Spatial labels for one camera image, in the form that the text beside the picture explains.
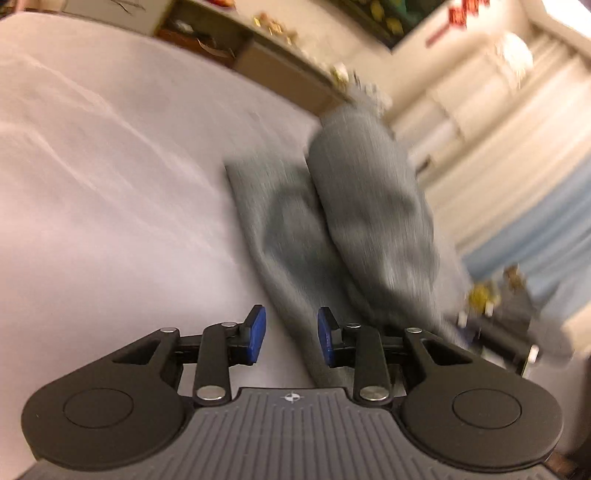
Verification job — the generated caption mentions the cream window curtain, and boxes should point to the cream window curtain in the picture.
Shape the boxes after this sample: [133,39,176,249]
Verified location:
[392,27,591,342]

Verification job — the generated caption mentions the white box of items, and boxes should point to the white box of items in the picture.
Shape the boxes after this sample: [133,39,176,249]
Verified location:
[348,72,393,116]

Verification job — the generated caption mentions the grey sweatpants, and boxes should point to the grey sweatpants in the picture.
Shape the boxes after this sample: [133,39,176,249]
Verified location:
[226,106,470,388]

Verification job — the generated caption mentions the wall mounted television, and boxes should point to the wall mounted television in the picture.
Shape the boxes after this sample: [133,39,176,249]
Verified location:
[332,0,445,50]

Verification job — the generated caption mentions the gold tissue box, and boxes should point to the gold tissue box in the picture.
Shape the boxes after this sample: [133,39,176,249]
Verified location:
[329,63,349,90]

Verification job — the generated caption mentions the long grey tv cabinet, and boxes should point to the long grey tv cabinet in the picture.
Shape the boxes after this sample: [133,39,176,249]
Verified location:
[61,0,353,117]

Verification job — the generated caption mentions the white tower air conditioner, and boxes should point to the white tower air conditioner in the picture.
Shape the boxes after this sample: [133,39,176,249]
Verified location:
[399,94,461,172]

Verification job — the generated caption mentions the gold ornament set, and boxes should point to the gold ornament set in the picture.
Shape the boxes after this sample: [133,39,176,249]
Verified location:
[252,12,298,43]

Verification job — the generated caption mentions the red chinese knot decoration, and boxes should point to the red chinese knot decoration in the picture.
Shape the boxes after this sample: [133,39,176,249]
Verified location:
[425,0,491,48]

